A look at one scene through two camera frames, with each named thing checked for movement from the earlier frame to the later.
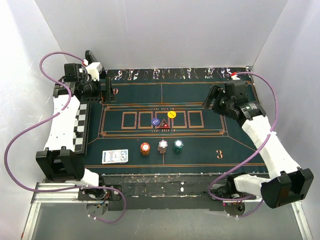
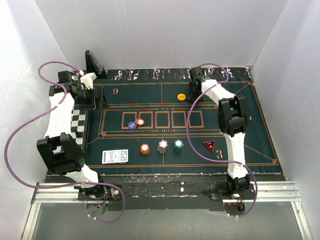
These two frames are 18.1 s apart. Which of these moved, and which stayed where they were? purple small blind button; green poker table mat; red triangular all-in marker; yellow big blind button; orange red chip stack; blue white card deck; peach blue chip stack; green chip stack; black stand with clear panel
Moved: yellow big blind button; purple small blind button; red triangular all-in marker
Stayed: orange red chip stack; green poker table mat; blue white card deck; green chip stack; peach blue chip stack; black stand with clear panel
